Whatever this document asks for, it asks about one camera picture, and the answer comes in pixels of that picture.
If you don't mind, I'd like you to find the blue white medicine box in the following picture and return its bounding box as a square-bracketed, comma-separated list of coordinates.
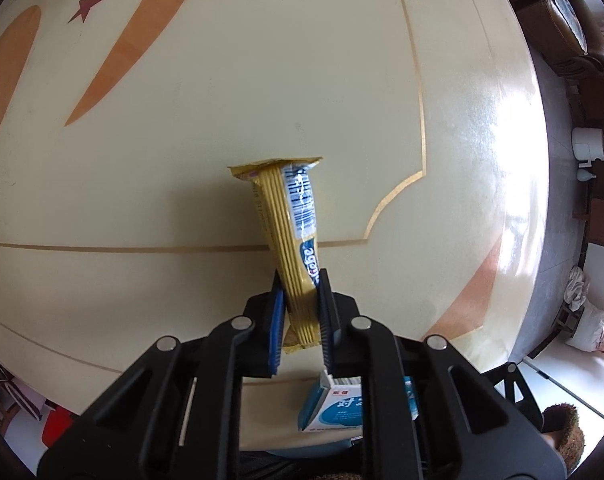
[298, 370, 419, 433]

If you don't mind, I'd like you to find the brown leather armchair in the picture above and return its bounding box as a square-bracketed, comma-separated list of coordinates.
[487, 0, 604, 78]

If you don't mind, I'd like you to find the brown fuzzy cloth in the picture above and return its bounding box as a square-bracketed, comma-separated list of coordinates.
[539, 402, 587, 476]

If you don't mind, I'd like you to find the white plastic bag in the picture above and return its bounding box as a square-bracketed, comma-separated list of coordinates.
[564, 305, 604, 353]

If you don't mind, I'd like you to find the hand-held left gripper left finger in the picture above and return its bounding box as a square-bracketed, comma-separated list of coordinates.
[36, 280, 285, 480]

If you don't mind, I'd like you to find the white round appliance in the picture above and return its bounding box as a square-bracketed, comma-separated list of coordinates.
[571, 127, 604, 167]

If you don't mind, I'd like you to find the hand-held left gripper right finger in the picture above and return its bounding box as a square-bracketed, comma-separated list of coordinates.
[318, 268, 569, 480]

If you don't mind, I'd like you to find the gold snack wrapper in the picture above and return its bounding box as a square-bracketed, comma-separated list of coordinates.
[228, 156, 323, 356]

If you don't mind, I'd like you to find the white crumpled cloth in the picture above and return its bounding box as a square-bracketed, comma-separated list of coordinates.
[563, 265, 592, 313]

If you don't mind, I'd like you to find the red plastic stool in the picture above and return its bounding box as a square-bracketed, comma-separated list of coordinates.
[40, 397, 82, 448]

